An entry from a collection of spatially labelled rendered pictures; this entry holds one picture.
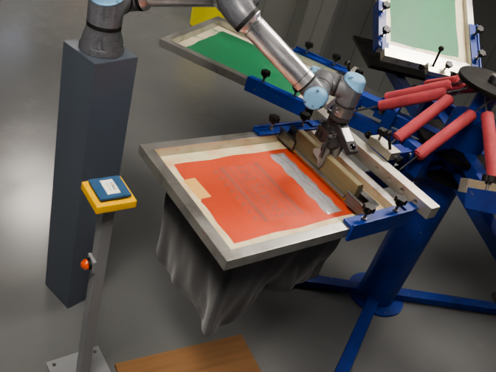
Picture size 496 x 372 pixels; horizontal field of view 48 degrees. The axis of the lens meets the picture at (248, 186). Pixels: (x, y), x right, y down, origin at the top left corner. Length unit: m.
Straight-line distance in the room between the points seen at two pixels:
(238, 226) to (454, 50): 1.98
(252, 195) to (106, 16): 0.75
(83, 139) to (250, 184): 0.62
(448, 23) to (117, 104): 2.06
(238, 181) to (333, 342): 1.22
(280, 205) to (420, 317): 1.57
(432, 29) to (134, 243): 2.01
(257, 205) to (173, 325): 1.00
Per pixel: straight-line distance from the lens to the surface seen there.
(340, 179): 2.00
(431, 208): 2.06
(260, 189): 1.93
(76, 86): 2.04
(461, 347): 3.27
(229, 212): 1.78
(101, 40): 1.96
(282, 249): 1.68
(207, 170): 1.94
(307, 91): 1.78
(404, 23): 3.30
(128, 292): 2.76
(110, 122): 2.10
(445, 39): 3.38
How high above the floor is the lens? 2.04
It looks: 34 degrees down
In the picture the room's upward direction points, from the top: 18 degrees clockwise
